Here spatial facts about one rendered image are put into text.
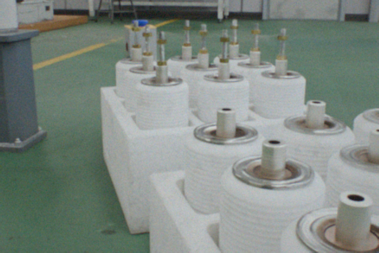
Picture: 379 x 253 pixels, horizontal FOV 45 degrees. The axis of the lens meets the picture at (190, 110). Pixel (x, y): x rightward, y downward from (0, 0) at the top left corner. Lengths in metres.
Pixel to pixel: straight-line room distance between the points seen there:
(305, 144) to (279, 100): 0.33
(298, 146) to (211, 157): 0.11
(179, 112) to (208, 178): 0.31
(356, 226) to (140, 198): 0.52
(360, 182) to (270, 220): 0.10
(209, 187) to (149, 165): 0.28
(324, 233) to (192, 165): 0.22
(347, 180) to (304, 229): 0.14
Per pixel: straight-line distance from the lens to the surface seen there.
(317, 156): 0.55
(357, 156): 0.49
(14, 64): 1.23
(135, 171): 0.78
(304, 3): 6.01
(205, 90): 0.83
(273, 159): 0.42
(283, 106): 0.87
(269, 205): 0.40
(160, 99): 0.78
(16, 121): 1.26
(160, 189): 0.56
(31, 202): 0.98
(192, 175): 0.52
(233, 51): 1.10
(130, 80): 0.91
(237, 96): 0.82
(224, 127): 0.52
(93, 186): 1.02
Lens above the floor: 0.42
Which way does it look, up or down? 15 degrees down
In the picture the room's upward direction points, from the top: straight up
